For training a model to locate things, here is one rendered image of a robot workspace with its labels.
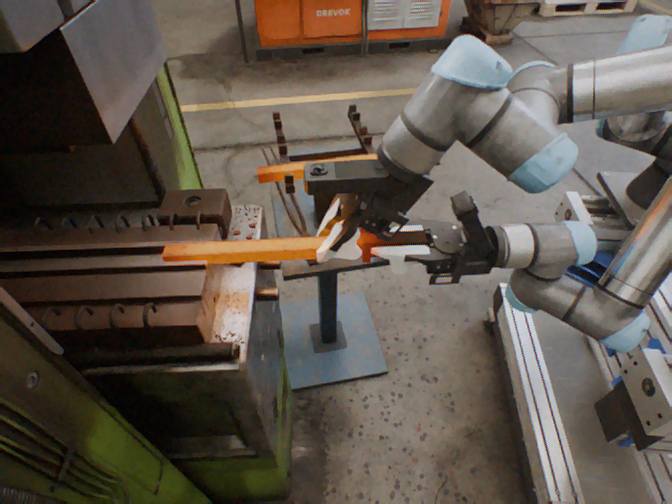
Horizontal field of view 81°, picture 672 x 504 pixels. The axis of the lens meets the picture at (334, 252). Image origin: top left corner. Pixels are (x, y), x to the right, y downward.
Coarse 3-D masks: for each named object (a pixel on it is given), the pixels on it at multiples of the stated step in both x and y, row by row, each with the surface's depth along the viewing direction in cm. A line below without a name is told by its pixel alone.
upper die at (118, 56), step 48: (96, 0) 33; (144, 0) 42; (48, 48) 29; (96, 48) 32; (144, 48) 42; (0, 96) 31; (48, 96) 31; (96, 96) 32; (0, 144) 34; (48, 144) 34; (96, 144) 35
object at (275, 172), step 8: (320, 160) 89; (328, 160) 89; (336, 160) 89; (264, 168) 87; (272, 168) 87; (280, 168) 87; (288, 168) 87; (296, 168) 87; (264, 176) 86; (272, 176) 86; (280, 176) 87; (296, 176) 87
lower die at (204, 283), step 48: (0, 240) 66; (48, 240) 66; (96, 240) 66; (144, 240) 66; (192, 240) 66; (48, 288) 59; (96, 288) 59; (144, 288) 59; (192, 288) 59; (96, 336) 57; (144, 336) 57; (192, 336) 58
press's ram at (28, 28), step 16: (0, 0) 23; (16, 0) 24; (32, 0) 25; (48, 0) 27; (64, 0) 29; (80, 0) 30; (0, 16) 23; (16, 16) 24; (32, 16) 25; (48, 16) 27; (0, 32) 24; (16, 32) 24; (32, 32) 25; (48, 32) 27; (0, 48) 24; (16, 48) 24
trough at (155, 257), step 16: (0, 256) 64; (16, 256) 64; (32, 256) 64; (48, 256) 64; (64, 256) 64; (80, 256) 64; (96, 256) 64; (112, 256) 64; (128, 256) 64; (144, 256) 64; (160, 256) 64
